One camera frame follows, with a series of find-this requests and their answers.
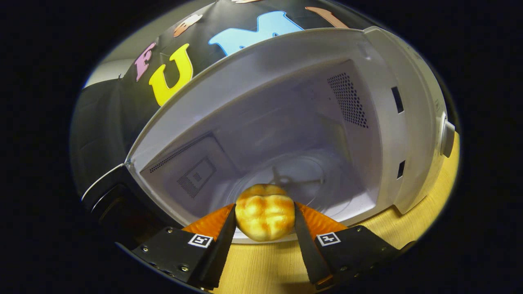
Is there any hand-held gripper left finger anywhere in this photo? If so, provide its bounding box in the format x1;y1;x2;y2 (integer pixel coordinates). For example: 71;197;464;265
131;204;237;290

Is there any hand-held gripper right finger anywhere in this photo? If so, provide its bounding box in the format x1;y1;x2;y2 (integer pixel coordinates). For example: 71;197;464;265
293;202;415;286

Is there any golden bread roll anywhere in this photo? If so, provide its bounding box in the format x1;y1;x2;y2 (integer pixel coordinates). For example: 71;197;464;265
235;184;296;242

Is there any white microwave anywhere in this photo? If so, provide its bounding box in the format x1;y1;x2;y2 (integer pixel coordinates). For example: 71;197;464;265
80;26;456;246

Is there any black backdrop cloth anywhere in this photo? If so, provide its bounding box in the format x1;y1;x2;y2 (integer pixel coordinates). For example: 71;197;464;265
69;0;368;197

